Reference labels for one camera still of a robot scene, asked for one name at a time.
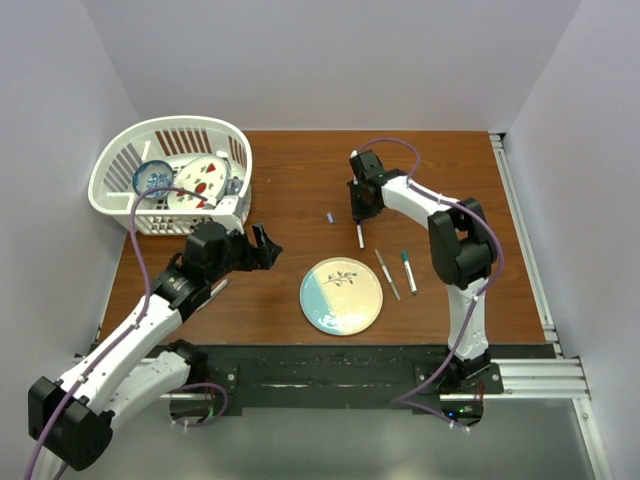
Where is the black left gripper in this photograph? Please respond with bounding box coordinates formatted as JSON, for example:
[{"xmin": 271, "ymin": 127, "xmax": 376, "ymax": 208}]
[{"xmin": 207, "ymin": 221, "xmax": 281, "ymax": 283}]

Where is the white purple marker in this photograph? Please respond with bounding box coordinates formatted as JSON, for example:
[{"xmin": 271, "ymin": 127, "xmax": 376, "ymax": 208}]
[{"xmin": 356, "ymin": 222, "xmax": 365, "ymax": 250}]

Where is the silver white pen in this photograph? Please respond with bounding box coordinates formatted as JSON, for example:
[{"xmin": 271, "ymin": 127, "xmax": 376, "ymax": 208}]
[{"xmin": 197, "ymin": 278, "xmax": 229, "ymax": 311}]

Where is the teal white marker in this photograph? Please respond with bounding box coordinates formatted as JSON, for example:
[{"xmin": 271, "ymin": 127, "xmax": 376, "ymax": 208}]
[{"xmin": 401, "ymin": 250, "xmax": 418, "ymax": 295}]

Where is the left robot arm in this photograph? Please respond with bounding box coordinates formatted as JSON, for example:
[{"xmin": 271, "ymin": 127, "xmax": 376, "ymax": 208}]
[{"xmin": 24, "ymin": 222, "xmax": 283, "ymax": 478}]

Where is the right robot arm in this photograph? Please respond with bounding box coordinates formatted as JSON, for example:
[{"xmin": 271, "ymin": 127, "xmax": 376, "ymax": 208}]
[{"xmin": 348, "ymin": 150, "xmax": 504, "ymax": 394}]

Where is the white plate red pattern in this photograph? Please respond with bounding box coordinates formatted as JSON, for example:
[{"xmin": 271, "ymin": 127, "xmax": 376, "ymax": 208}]
[{"xmin": 167, "ymin": 155, "xmax": 230, "ymax": 210}]

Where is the blue and cream plate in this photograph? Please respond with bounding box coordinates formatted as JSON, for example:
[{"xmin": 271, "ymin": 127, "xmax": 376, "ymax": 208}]
[{"xmin": 299, "ymin": 257, "xmax": 384, "ymax": 336}]

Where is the white plastic dish basket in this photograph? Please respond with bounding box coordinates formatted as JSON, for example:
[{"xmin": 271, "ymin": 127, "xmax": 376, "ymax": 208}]
[{"xmin": 88, "ymin": 115, "xmax": 253, "ymax": 235}]

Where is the blue white patterned bowl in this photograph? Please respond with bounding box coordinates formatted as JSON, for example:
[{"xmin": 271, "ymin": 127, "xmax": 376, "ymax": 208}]
[{"xmin": 132, "ymin": 160, "xmax": 174, "ymax": 199}]

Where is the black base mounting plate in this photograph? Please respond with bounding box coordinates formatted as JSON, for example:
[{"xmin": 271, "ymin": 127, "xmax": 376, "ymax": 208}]
[{"xmin": 188, "ymin": 345, "xmax": 547, "ymax": 416}]

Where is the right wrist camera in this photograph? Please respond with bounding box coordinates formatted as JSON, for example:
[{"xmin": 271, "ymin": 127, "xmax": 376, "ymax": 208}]
[{"xmin": 349, "ymin": 150, "xmax": 361, "ymax": 185}]

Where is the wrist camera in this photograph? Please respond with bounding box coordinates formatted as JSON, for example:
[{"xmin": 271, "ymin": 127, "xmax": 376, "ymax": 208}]
[
  {"xmin": 211, "ymin": 194, "xmax": 251, "ymax": 230},
  {"xmin": 349, "ymin": 150, "xmax": 361, "ymax": 185}
]

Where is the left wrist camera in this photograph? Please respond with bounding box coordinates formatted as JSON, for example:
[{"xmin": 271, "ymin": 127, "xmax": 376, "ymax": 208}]
[{"xmin": 211, "ymin": 194, "xmax": 251, "ymax": 230}]

